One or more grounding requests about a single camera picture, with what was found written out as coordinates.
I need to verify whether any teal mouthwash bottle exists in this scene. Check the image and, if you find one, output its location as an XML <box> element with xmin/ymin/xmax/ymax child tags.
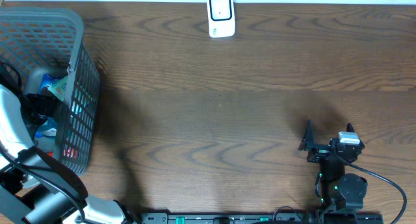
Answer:
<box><xmin>34</xmin><ymin>117</ymin><xmax>58</xmax><ymax>138</ymax></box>

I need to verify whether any blue Oreo cookie pack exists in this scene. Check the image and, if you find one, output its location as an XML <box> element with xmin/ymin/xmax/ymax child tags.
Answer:
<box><xmin>38</xmin><ymin>74</ymin><xmax>62</xmax><ymax>96</ymax></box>

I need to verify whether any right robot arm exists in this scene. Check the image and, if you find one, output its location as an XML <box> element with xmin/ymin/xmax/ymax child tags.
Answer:
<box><xmin>298</xmin><ymin>121</ymin><xmax>368</xmax><ymax>223</ymax></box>

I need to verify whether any grey plastic basket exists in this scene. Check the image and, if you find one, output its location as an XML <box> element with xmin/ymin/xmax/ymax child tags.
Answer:
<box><xmin>1</xmin><ymin>7</ymin><xmax>100</xmax><ymax>175</ymax></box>

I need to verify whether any mint green wipes pack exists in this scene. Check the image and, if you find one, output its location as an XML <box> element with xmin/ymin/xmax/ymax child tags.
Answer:
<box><xmin>48</xmin><ymin>76</ymin><xmax>68</xmax><ymax>101</ymax></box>

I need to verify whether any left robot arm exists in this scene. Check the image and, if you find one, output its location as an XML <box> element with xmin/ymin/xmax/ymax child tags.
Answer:
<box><xmin>1</xmin><ymin>86</ymin><xmax>142</xmax><ymax>223</ymax></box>

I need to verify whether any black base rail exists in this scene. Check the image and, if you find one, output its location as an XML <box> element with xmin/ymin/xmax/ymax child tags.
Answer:
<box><xmin>139</xmin><ymin>211</ymin><xmax>384</xmax><ymax>224</ymax></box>

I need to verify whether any white barcode scanner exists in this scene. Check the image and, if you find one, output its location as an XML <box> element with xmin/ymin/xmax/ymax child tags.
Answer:
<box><xmin>207</xmin><ymin>0</ymin><xmax>236</xmax><ymax>38</ymax></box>

